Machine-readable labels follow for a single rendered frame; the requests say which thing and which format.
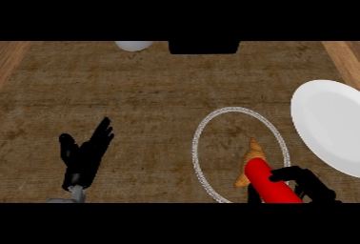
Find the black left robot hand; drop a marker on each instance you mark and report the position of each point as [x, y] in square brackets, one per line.
[86, 155]

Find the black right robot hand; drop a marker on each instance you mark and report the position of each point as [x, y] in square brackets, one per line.
[312, 184]

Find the red can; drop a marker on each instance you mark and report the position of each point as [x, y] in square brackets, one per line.
[272, 184]

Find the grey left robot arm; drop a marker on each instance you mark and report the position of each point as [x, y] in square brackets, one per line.
[70, 196]

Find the white plate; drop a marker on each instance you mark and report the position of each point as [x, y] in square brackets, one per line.
[328, 127]

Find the round placemat with white rim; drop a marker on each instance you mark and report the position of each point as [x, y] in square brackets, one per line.
[206, 165]

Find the golden brown croissant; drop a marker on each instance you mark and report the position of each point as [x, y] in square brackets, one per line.
[253, 152]

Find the white rounded object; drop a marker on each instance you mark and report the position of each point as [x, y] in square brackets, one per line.
[135, 45]

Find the black appliance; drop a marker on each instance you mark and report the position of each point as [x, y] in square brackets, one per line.
[204, 47]

